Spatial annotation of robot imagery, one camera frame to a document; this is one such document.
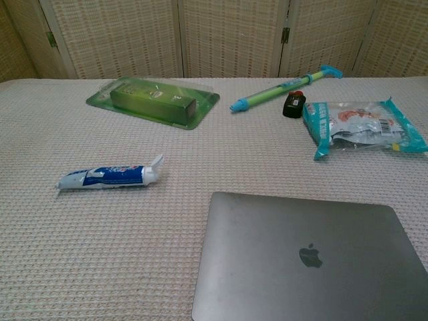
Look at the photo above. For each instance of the teal clear snack bag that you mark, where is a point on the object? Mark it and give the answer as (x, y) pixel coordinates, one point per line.
(361, 128)

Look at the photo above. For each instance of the grey closed laptop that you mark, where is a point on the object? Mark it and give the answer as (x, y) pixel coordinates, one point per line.
(301, 254)

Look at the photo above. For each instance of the white woven tablecloth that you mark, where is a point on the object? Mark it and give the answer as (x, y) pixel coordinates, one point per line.
(100, 250)

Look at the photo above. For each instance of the green blue toy water squirter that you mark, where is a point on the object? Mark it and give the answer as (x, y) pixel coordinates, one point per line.
(277, 89)

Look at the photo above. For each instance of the blue white toothpaste tube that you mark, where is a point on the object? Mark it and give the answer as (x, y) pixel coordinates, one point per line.
(107, 176)

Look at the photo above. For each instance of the beige woven folding screen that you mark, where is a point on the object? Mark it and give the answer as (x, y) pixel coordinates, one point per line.
(227, 40)

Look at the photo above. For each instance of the metal screen hinge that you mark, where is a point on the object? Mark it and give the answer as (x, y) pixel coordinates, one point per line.
(51, 38)
(285, 35)

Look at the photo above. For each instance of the small black bottle red cap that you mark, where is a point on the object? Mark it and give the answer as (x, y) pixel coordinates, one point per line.
(293, 107)

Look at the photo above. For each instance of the green blister pack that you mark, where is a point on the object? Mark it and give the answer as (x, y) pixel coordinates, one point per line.
(150, 100)

